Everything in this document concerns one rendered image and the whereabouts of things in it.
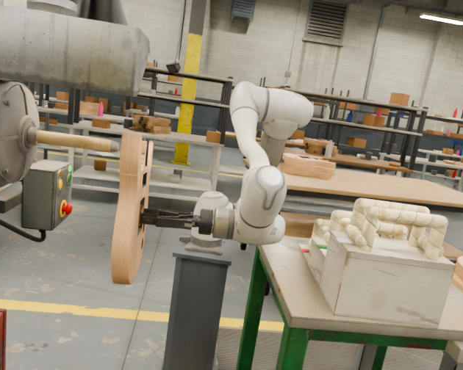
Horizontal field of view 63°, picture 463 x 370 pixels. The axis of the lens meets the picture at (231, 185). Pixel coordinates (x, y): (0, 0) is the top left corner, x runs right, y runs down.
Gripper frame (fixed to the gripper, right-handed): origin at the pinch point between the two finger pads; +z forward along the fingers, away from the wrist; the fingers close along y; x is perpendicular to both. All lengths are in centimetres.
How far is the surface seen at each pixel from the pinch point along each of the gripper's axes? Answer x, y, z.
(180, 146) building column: 10, 683, 15
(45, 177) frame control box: 6.3, 13.0, 32.1
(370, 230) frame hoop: 7, -24, -56
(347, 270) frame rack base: -3, -24, -52
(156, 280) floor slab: -86, 176, 5
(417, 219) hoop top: 11, -25, -67
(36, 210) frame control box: -4.6, 14.3, 34.5
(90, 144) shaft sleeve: 18.8, -9.1, 13.5
